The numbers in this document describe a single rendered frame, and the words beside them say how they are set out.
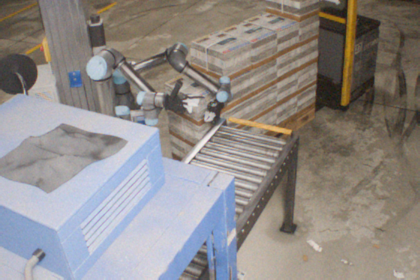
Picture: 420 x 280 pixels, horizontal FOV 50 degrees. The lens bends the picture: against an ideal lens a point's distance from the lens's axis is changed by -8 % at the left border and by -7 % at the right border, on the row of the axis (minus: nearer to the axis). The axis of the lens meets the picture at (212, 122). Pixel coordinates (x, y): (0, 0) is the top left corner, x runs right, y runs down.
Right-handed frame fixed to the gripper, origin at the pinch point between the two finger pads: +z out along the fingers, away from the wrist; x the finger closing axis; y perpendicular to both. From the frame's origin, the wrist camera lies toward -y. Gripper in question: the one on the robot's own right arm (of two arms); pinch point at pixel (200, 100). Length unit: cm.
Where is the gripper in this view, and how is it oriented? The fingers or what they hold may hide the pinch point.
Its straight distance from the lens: 251.0
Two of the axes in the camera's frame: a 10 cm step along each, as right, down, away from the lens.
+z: 9.6, 1.1, -2.6
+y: 0.1, 9.1, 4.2
